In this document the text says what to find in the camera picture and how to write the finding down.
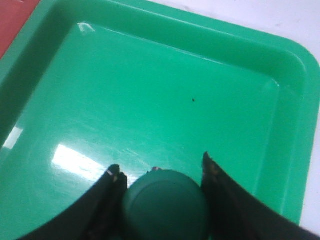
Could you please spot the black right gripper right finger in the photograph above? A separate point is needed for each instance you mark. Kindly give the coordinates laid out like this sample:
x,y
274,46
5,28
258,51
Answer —
x,y
235,214

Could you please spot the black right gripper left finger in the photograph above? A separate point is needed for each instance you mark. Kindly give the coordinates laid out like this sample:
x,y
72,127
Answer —
x,y
94,216

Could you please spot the green mushroom push button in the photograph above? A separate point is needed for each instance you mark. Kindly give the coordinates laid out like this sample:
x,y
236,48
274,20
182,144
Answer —
x,y
165,205

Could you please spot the green plastic tray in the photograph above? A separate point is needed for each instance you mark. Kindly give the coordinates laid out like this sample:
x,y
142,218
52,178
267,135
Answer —
x,y
91,83

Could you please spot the red plastic tray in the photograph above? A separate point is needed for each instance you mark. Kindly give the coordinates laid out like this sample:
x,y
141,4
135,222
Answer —
x,y
13,16

